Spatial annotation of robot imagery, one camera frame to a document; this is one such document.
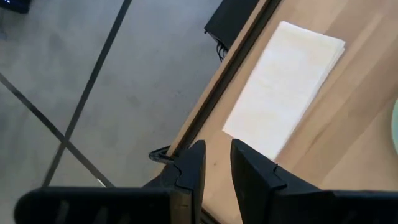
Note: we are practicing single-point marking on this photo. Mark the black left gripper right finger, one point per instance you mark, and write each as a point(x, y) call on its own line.
point(264, 193)

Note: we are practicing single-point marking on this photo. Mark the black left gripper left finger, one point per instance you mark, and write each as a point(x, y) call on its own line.
point(183, 186)

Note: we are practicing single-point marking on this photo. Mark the white folded cloth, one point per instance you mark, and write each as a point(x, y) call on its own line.
point(283, 87)

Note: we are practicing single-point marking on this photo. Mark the pale green plate edge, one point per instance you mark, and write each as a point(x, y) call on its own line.
point(395, 124)

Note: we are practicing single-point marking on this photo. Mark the black electronics box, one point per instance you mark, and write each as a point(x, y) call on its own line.
point(230, 20)

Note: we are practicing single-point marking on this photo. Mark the dark device with blue light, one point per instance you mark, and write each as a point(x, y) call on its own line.
point(14, 4)

